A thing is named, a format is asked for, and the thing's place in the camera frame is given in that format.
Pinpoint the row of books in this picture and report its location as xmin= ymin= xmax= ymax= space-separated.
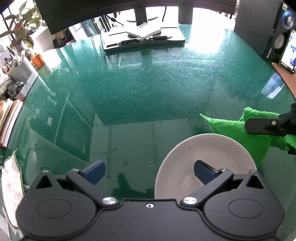
xmin=0 ymin=98 xmax=25 ymax=148

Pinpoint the potted plant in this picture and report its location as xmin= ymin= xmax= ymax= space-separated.
xmin=0 ymin=0 xmax=41 ymax=49

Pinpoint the black speaker with blue knob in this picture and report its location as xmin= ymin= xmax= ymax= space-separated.
xmin=234 ymin=0 xmax=296 ymax=62

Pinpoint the green cloth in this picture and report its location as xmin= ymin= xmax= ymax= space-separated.
xmin=200 ymin=107 xmax=296 ymax=166

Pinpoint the white lace cloth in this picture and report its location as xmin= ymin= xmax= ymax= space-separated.
xmin=0 ymin=148 xmax=25 ymax=229

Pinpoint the white bowl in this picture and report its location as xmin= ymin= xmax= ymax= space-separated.
xmin=154 ymin=133 xmax=258 ymax=199

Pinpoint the brown mouse pad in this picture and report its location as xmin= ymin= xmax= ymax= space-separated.
xmin=271 ymin=62 xmax=296 ymax=100

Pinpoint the black monitor stand post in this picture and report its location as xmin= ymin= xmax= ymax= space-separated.
xmin=179 ymin=6 xmax=194 ymax=25
xmin=135 ymin=0 xmax=148 ymax=26

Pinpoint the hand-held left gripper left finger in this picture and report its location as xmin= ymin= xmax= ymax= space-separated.
xmin=27 ymin=160 xmax=119 ymax=208

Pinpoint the white open notebook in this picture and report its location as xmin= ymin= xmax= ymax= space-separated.
xmin=126 ymin=23 xmax=162 ymax=38

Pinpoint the black pen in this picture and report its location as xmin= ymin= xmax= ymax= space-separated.
xmin=121 ymin=35 xmax=173 ymax=45

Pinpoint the tangle of cables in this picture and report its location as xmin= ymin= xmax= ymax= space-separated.
xmin=0 ymin=78 xmax=32 ymax=98

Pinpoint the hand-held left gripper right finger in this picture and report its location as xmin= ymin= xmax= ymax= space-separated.
xmin=180 ymin=160 xmax=266 ymax=208

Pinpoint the smartphone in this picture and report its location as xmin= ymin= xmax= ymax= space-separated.
xmin=279 ymin=28 xmax=296 ymax=75

